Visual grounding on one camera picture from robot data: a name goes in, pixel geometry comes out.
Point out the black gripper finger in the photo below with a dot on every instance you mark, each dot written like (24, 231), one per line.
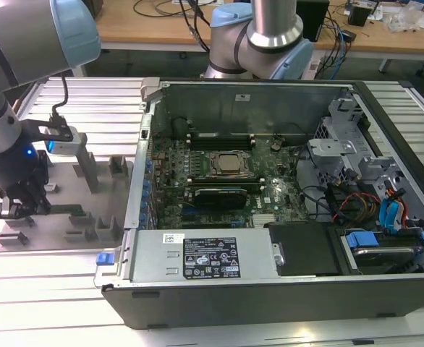
(36, 199)
(5, 210)

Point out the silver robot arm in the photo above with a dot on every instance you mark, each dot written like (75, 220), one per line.
(16, 43)

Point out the black RAM slot bank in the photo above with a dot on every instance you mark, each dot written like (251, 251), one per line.
(221, 144)
(255, 185)

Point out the grey parts rack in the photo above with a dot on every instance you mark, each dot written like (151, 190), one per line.
(89, 235)

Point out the blue case latch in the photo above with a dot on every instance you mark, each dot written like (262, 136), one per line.
(105, 259)

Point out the grey power supply unit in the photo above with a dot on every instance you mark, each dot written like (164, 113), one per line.
(154, 260)

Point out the grey case latch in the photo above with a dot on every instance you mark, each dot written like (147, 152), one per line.
(149, 88)

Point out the black graphics card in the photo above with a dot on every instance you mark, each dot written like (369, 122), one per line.
(219, 199)

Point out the large black box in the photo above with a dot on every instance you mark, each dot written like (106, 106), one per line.
(97, 7)

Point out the wooden desk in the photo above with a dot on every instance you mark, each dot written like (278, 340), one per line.
(143, 29)

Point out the silver CPU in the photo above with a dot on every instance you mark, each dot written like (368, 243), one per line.
(229, 163)

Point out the silver chipset heatsink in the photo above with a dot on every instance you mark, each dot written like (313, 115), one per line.
(263, 219)

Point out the green motherboard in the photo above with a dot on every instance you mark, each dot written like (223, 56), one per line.
(280, 202)

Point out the round coin battery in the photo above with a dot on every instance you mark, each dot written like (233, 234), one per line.
(275, 145)

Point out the black open PC case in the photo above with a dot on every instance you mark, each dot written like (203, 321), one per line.
(270, 303)

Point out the black plastic shroud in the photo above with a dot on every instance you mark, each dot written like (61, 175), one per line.
(302, 249)

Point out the metal drive cage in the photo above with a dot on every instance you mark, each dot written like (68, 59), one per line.
(327, 152)

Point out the hard disk in blue carrier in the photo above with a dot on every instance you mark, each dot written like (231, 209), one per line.
(362, 240)

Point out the tall black box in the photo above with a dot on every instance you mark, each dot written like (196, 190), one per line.
(315, 18)

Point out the black power adapter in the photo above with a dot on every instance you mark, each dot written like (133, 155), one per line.
(349, 35)

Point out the small black box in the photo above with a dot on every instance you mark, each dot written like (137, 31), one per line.
(358, 16)

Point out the clear plastic bags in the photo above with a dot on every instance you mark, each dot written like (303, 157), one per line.
(403, 18)

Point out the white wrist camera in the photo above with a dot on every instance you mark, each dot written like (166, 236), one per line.
(65, 139)

